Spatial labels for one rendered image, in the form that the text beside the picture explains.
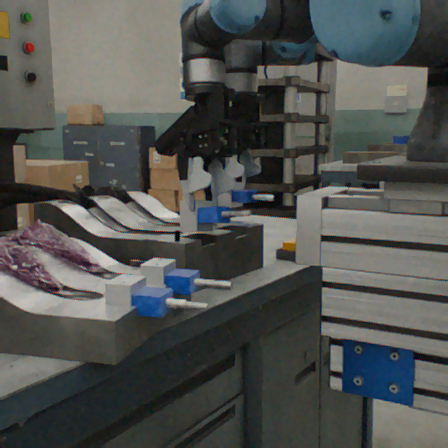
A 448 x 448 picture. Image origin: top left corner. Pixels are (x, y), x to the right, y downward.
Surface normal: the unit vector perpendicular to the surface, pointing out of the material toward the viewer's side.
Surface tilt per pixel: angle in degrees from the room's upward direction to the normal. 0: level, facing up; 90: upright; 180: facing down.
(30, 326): 90
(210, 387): 90
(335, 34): 97
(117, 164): 90
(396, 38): 131
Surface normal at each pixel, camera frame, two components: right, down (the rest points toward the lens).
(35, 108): 0.82, 0.09
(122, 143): -0.36, 0.14
